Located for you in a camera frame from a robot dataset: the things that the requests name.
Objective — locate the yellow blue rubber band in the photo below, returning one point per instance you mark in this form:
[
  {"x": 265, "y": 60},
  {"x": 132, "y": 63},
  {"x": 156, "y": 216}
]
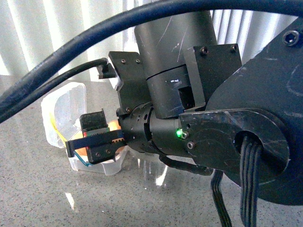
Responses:
[{"x": 64, "y": 140}]

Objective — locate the clear plastic egg box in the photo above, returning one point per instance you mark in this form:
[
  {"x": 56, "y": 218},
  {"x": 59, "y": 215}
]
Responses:
[{"x": 67, "y": 104}]

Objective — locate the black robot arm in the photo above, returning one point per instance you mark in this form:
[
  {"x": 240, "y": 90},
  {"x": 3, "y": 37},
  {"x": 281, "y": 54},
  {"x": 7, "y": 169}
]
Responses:
[{"x": 195, "y": 104}]

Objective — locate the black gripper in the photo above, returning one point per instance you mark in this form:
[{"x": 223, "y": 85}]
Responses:
[{"x": 141, "y": 130}]

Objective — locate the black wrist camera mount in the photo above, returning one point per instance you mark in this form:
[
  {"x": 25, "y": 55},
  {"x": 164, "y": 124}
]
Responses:
[{"x": 133, "y": 90}]

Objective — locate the brown egg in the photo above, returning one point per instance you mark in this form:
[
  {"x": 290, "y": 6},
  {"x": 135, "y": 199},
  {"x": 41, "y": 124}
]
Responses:
[{"x": 113, "y": 125}]

